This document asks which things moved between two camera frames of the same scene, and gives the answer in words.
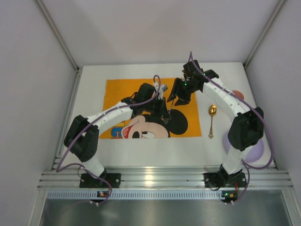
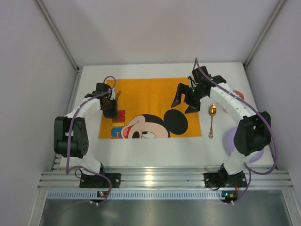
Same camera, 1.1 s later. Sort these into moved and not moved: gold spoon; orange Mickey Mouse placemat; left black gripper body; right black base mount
Moved: left black gripper body
Not moved: orange Mickey Mouse placemat; gold spoon; right black base mount
